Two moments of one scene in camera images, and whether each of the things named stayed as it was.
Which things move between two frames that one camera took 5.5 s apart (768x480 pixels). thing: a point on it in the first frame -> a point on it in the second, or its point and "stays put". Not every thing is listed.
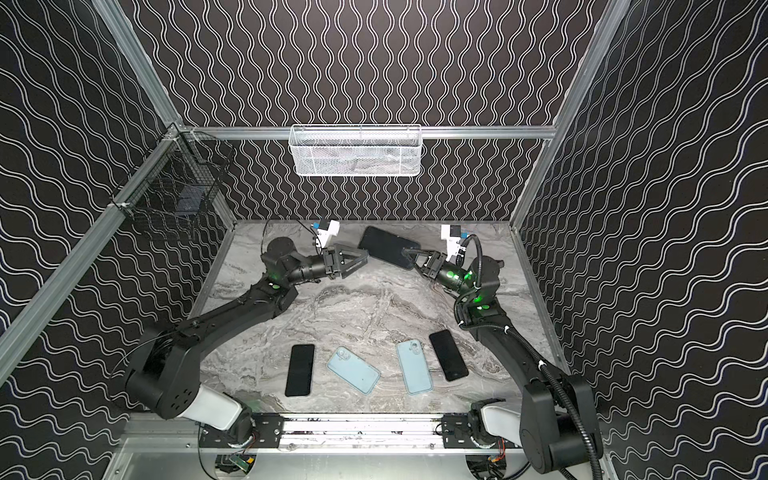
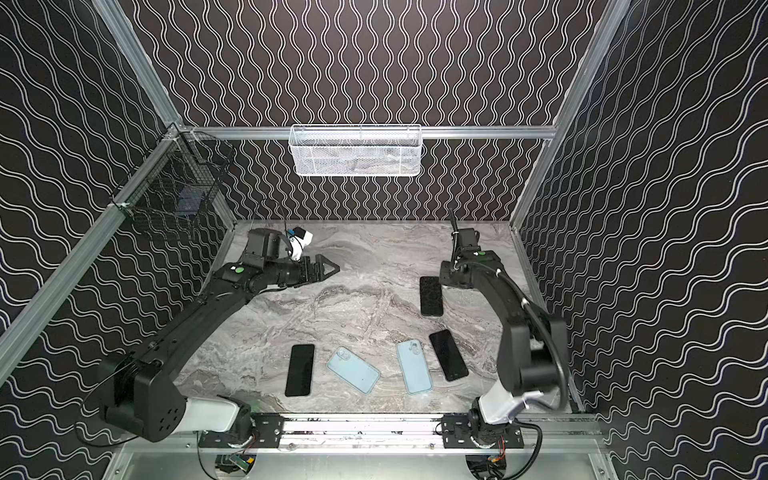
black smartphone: (386, 245) -> (431, 297)
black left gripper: (330, 264) -> (309, 270)
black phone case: (386, 246) -> (431, 297)
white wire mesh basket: (355, 150) stays put
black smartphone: (448, 355) stays put
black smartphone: (300, 370) stays put
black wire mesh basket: (172, 193) stays put
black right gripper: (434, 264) -> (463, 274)
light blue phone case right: (414, 367) stays put
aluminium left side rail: (16, 332) stays put
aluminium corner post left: (139, 62) stays put
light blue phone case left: (354, 370) stays put
